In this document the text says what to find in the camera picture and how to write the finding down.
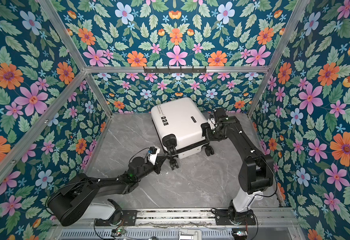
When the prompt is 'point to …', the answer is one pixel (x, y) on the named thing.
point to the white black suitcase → (177, 122)
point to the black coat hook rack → (175, 70)
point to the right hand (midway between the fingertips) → (210, 136)
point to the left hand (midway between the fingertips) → (168, 155)
